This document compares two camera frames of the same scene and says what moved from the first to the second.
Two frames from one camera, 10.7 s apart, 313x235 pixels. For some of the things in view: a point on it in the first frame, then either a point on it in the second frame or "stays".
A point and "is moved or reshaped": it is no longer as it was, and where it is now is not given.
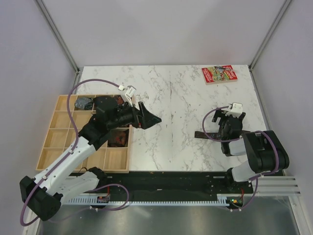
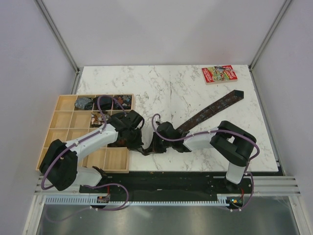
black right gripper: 221,114 -> 155,149
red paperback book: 219,74 stays
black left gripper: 143,118 -> 137,144
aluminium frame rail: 278,186 stays
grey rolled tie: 84,104 stays
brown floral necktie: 213,135 is moved or reshaped
